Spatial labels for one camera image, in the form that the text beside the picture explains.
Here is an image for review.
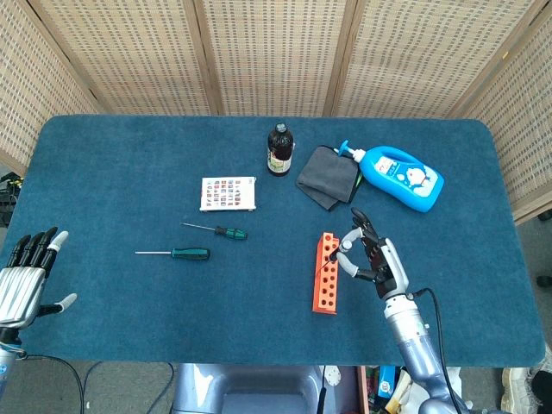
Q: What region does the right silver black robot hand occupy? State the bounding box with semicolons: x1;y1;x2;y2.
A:
336;207;411;301

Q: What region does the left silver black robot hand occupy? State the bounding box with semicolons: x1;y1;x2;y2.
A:
0;226;78;331

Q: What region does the black silver precision screwdriver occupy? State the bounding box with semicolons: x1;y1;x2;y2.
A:
313;241;353;279

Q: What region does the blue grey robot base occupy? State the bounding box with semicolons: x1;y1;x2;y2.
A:
171;363;363;414

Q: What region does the orange perforated holder block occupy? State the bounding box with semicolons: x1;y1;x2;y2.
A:
311;231;341;316

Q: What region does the slim green black striped screwdriver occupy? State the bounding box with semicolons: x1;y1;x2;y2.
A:
180;222;249;242

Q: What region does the thick green black screwdriver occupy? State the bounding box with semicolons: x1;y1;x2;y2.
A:
135;247;211;260

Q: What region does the black item with green stripe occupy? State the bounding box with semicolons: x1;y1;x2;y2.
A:
347;166;366;206

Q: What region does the blue pump detergent bottle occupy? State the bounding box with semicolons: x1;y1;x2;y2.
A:
334;139;445;214

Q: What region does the black equipment beside table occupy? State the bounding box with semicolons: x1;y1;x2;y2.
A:
0;172;22;229

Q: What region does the small blue box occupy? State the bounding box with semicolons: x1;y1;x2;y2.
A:
378;365;398;398

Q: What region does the folded grey cloth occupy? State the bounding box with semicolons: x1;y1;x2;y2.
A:
295;146;361;212

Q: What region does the dark brown labelled bottle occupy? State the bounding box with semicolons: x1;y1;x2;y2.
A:
267;122;295;178

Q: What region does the white sneaker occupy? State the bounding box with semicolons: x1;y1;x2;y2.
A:
501;364;540;413

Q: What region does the blue carpet table cover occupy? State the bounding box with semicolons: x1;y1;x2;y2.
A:
0;114;547;367

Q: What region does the white box with picture grid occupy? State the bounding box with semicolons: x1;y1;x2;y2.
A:
199;175;257;213

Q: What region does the woven bamboo folding screen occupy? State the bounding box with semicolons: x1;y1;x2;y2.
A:
0;0;552;225

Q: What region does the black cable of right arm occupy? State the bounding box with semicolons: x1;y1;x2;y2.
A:
411;287;465;414

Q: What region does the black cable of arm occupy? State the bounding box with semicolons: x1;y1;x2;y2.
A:
19;353;87;414
411;287;465;414

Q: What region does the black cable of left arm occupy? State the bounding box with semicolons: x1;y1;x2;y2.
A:
19;353;87;414

